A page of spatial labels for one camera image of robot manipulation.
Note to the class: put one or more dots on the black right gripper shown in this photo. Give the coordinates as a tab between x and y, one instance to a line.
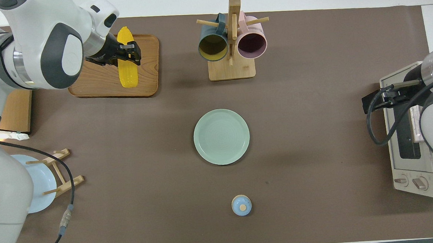
373	102

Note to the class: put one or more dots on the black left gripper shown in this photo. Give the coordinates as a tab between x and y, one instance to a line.
107	51

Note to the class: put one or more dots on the yellow corn cob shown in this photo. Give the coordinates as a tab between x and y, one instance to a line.
128	74

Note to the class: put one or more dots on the light green plate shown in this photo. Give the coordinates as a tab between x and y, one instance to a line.
221	137

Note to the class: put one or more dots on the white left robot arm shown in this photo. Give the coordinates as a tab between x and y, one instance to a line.
30	35

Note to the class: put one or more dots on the white toaster oven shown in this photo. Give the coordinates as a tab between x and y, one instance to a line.
412	178

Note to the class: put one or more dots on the brown wooden tray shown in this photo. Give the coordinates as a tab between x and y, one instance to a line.
99	81

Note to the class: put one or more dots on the brown table mat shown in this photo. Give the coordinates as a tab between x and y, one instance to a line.
311	94

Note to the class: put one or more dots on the dark blue mug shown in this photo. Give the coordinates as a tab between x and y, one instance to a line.
212	45

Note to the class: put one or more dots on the wooden mug rack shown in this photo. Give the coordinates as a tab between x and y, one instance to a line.
232	70

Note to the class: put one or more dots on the pink mug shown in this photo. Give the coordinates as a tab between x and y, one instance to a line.
251	43

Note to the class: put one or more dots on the light wooden stepped box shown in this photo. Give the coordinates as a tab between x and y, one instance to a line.
15	109

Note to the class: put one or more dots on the wooden plate rack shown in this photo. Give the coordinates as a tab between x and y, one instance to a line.
66	181

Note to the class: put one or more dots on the light blue plate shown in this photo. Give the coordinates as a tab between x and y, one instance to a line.
40	182

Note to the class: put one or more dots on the small blue bell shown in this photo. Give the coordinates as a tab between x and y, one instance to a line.
241	206

